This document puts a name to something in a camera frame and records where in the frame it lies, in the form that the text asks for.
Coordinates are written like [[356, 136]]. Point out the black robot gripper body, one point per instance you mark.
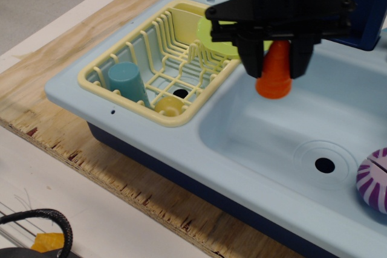
[[280, 19]]

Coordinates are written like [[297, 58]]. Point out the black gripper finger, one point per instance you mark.
[[251, 53], [301, 50]]

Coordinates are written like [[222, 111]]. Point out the orange toy carrot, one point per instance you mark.
[[275, 81]]

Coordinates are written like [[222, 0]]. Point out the lime green plastic plate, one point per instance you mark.
[[204, 28]]

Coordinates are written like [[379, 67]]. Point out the cream plastic dish rack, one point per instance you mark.
[[170, 56]]

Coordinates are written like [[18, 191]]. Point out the small yellow plastic cup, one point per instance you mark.
[[169, 106]]

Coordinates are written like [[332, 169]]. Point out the light blue toy sink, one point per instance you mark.
[[286, 167]]

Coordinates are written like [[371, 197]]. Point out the teal plastic cup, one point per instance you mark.
[[125, 77]]

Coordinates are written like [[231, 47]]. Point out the purple white striped toy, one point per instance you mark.
[[371, 180]]

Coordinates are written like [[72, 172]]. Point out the plywood board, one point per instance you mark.
[[116, 206]]

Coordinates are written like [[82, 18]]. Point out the yellow tape piece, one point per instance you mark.
[[45, 242]]

